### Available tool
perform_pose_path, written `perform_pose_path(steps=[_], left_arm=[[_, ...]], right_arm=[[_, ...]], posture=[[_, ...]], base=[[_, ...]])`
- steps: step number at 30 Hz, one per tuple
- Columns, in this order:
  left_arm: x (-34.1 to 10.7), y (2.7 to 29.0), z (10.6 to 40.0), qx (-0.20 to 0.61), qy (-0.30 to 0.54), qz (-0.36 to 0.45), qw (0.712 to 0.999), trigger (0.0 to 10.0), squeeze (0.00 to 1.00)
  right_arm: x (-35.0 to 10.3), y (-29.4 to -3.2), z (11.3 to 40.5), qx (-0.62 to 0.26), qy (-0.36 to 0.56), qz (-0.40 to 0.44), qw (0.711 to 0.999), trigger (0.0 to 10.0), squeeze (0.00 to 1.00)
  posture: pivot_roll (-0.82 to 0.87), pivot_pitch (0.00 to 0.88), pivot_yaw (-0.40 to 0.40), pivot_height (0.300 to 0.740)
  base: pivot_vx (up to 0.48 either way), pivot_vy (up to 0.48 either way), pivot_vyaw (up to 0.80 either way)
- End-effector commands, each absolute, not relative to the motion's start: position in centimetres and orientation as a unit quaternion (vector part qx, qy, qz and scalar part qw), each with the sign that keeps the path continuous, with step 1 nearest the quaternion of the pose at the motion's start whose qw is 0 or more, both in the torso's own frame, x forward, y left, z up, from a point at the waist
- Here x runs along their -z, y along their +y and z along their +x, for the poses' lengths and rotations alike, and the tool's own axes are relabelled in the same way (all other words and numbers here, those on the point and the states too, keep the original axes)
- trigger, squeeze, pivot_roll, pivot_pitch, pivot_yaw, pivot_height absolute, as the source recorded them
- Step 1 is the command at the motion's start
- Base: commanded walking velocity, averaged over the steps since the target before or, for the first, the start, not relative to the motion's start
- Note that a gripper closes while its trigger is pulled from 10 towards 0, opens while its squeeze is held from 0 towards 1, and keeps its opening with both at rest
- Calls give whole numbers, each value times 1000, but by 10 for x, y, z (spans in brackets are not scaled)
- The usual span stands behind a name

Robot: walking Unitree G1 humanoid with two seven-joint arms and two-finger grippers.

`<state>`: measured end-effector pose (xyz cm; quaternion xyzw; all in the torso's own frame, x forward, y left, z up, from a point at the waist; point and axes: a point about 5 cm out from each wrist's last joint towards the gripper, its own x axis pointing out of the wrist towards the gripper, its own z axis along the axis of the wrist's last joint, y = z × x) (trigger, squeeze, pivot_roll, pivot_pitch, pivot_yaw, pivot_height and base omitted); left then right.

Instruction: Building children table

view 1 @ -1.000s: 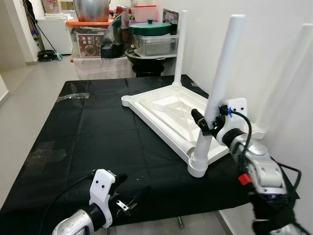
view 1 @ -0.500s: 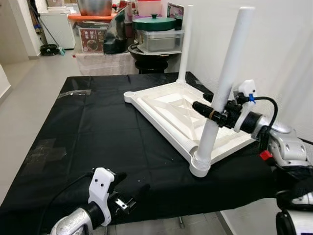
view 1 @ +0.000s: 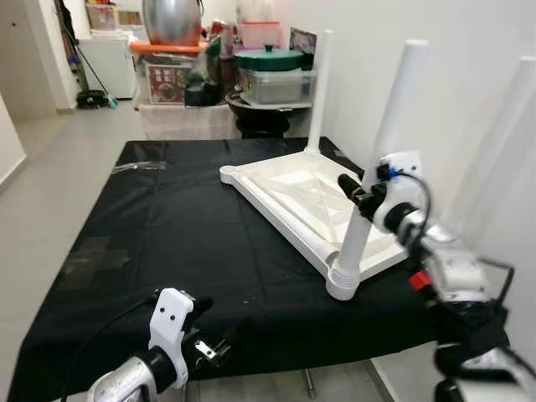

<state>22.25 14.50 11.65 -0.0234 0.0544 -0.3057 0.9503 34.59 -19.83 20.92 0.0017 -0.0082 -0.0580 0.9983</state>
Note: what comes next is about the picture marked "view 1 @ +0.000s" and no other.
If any white cabinet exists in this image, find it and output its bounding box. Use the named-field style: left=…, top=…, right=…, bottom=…
left=80, top=33, right=137, bottom=101

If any green pot with lid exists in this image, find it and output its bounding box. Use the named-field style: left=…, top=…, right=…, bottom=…
left=234, top=44, right=305, bottom=73

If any dark framed picture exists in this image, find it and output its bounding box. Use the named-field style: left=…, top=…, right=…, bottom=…
left=289, top=28, right=318, bottom=69

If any white plastic table top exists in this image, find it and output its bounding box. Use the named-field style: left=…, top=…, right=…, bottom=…
left=219, top=149, right=472, bottom=302

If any steel pot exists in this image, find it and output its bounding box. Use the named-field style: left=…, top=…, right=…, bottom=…
left=142, top=0, right=203, bottom=47

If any black table cloth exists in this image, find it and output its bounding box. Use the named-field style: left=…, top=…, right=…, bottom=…
left=8, top=138, right=513, bottom=399

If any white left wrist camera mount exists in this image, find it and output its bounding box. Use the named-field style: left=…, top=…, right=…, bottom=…
left=149, top=289, right=196, bottom=379

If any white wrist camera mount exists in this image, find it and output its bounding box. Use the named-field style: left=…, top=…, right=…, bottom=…
left=149, top=289, right=196, bottom=379
left=368, top=151, right=423, bottom=229

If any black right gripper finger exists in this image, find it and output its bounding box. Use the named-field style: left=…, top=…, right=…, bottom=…
left=337, top=173, right=370, bottom=208

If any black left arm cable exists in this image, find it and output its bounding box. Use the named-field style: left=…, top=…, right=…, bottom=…
left=63, top=293, right=161, bottom=402

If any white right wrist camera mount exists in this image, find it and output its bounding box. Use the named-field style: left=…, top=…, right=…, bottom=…
left=368, top=151, right=423, bottom=229

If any black round wok stand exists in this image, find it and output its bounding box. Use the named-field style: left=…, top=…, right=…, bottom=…
left=226, top=90, right=316, bottom=140

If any crinkled clear tape strip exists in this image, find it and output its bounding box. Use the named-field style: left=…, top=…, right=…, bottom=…
left=113, top=160, right=165, bottom=173

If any black plastic bag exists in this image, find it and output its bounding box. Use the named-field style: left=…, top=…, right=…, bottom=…
left=184, top=38, right=228, bottom=109

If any black floor mop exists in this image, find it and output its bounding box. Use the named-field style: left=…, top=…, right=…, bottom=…
left=59, top=8, right=119, bottom=111

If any clear plastic container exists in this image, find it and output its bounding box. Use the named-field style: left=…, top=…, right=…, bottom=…
left=239, top=69, right=318, bottom=106

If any metal folding table frame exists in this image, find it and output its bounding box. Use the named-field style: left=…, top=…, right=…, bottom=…
left=302, top=367, right=318, bottom=399

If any white box with pink lid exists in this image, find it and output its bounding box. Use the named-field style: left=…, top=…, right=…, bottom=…
left=239, top=21, right=282, bottom=50

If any bench with white lace cloth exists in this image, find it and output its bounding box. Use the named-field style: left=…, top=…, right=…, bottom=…
left=138, top=102, right=240, bottom=142

